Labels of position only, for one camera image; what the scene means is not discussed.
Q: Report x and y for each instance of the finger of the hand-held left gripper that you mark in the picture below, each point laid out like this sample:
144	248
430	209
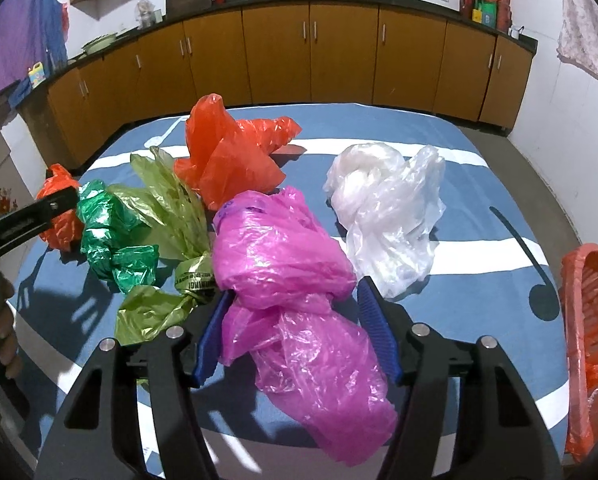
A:
29	222

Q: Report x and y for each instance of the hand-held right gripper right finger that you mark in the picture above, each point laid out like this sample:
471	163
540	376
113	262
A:
379	330

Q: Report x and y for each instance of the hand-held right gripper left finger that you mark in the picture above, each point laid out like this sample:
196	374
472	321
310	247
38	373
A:
206	345

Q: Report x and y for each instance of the small knotted orange plastic bag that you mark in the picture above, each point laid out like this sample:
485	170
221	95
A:
61	230

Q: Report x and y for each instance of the dark green plastic bag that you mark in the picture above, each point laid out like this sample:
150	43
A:
109	230

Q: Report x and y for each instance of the magenta plastic bag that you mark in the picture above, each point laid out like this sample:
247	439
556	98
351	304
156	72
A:
289	280

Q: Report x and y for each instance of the clear white plastic bag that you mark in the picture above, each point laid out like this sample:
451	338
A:
389	210

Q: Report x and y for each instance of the large orange plastic bag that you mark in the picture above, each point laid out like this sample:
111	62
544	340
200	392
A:
224	160

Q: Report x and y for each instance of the orange plastic basket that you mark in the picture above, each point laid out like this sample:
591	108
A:
594	340

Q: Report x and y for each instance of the blue music note tablecloth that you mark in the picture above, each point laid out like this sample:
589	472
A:
479	270

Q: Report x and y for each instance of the yellow detergent bottle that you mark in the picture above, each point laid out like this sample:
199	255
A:
37	75

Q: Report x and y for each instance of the green basin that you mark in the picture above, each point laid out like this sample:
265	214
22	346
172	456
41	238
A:
99	45

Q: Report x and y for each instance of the purple hanging cloth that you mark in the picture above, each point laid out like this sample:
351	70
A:
14	30

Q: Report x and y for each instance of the clear jar with bag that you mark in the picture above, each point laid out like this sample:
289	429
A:
148	15

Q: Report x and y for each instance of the wooden base cabinets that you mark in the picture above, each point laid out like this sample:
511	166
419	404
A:
329	50

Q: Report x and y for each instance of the white cup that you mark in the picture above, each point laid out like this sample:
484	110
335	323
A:
516	33

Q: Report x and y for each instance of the green box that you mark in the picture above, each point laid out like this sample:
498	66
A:
484	12

